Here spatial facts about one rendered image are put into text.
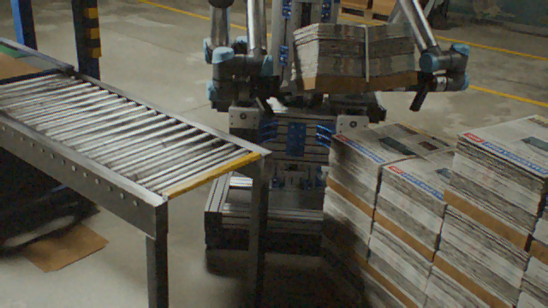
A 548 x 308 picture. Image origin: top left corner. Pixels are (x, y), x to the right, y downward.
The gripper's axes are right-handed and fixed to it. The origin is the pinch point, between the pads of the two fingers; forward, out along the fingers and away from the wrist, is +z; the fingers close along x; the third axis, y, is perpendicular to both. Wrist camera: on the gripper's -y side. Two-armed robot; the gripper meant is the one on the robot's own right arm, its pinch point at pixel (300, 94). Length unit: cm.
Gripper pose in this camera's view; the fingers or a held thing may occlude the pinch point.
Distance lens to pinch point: 212.3
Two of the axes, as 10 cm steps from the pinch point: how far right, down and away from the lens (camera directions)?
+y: -0.3, -10.0, -0.9
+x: -2.5, -0.8, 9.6
